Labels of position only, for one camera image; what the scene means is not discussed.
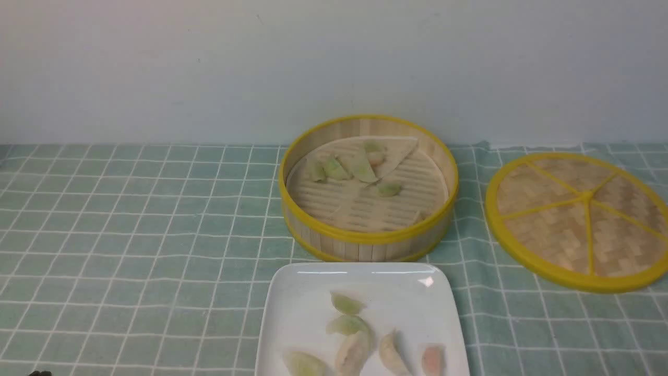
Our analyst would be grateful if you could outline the pale dumpling on plate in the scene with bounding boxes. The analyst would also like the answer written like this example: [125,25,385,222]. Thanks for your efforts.
[378,329,412,375]
[334,331,371,375]

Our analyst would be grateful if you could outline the woven bamboo steamer lid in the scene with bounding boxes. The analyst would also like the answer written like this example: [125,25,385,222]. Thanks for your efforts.
[485,152,667,293]

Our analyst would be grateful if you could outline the green dumpling top on plate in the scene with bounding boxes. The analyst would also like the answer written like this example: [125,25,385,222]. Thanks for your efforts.
[331,292,366,315]

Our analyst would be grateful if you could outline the green checkered tablecloth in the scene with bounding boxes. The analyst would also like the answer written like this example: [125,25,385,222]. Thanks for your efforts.
[1,142,667,375]

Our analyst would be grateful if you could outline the green dumpling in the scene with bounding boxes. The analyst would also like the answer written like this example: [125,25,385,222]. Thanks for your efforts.
[376,181,402,197]
[325,315,375,346]
[305,157,327,183]
[331,292,366,315]
[323,156,351,181]
[349,154,378,183]

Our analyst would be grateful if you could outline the pale dumpling right on plate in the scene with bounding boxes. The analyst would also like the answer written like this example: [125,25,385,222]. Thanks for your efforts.
[378,329,412,375]

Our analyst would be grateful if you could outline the bamboo steamer basket yellow rim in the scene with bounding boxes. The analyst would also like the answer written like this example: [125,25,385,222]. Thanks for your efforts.
[278,114,460,262]

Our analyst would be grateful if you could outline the pink dumpling in steamer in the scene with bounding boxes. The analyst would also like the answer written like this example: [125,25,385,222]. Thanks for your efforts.
[363,139,386,167]

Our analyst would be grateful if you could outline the green dumpling bottom left plate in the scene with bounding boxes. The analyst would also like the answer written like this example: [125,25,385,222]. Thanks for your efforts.
[282,350,328,375]

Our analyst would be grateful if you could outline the pink dumpling on plate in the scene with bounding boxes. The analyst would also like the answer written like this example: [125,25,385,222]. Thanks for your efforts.
[421,344,445,376]

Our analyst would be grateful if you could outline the pale dumpling centre on plate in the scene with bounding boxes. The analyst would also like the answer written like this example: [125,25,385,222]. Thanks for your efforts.
[334,331,371,375]

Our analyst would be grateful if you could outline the white square plate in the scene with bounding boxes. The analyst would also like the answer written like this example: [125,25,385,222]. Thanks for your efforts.
[255,263,471,375]

